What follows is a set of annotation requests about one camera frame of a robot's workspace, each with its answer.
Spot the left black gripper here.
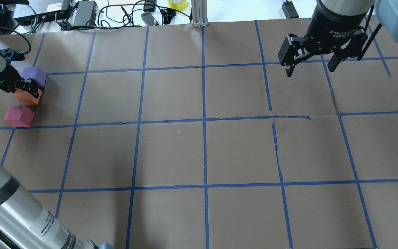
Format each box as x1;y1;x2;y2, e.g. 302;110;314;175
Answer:
0;64;40;97

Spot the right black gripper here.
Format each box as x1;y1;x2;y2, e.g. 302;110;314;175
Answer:
278;0;369;77

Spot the orange foam cube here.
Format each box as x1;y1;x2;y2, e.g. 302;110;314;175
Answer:
13;89;43;105

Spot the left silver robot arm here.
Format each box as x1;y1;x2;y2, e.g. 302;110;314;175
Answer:
0;48;113;249

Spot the purple foam cube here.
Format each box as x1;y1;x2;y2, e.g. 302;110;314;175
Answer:
20;66;47;88

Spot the pink foam cube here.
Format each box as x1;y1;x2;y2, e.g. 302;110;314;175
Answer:
3;105;35;128

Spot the black power adapter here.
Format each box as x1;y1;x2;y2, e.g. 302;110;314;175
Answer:
282;0;299;19
72;0;97;26

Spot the yellow tape roll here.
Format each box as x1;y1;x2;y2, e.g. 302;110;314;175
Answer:
167;0;189;11

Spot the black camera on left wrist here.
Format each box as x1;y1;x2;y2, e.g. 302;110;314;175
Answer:
0;48;25;64

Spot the aluminium frame post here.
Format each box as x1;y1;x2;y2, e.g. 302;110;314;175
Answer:
191;0;209;27

